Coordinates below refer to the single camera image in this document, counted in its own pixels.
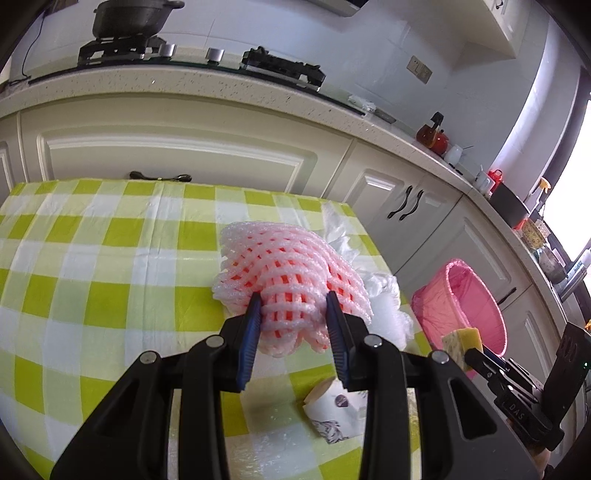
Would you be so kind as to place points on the black cooker pot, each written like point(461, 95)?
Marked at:
point(508, 205)

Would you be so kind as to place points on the white kitchen base cabinet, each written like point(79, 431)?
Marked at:
point(161, 152)

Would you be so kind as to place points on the steel bowl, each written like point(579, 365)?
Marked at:
point(551, 266)

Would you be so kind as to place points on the kitchen window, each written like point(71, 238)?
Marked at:
point(572, 184)

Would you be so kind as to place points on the white jar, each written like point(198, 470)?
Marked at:
point(453, 154)

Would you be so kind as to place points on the patterned yellow bowl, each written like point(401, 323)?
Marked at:
point(533, 234)

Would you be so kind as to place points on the small steel dish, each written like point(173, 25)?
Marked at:
point(385, 116)

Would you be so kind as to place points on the printed paper cup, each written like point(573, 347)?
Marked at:
point(332, 408)

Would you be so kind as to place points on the white mug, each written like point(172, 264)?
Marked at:
point(483, 181)

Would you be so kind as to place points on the black cooking pot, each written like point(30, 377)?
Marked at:
point(134, 18)

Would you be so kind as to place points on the white spray bottle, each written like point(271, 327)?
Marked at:
point(545, 191)

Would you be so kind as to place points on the small white plastic bag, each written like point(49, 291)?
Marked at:
point(362, 102)

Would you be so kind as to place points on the green checked tablecloth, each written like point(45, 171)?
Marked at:
point(92, 277)

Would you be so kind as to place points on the white wall cabinet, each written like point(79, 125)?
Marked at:
point(503, 23)

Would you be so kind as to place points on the red ceramic pot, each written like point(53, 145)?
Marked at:
point(441, 143)

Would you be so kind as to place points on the pink white foam fruit net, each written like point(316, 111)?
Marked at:
point(286, 258)

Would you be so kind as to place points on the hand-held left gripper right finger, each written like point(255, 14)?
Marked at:
point(337, 344)

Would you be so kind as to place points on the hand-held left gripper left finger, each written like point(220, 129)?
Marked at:
point(247, 344)

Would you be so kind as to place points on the red plastic bag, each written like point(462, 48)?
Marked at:
point(496, 176)

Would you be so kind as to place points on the yellow sponge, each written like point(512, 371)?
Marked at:
point(457, 344)

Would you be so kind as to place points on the black gas stove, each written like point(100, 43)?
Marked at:
point(115, 50)

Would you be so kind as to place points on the pink trash bin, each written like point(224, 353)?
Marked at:
point(443, 304)

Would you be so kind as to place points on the amber oil bottle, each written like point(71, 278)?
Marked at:
point(425, 134)

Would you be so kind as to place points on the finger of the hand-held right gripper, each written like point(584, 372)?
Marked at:
point(510, 367)
point(482, 367)

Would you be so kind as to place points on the wall outlet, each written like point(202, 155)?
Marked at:
point(420, 68)

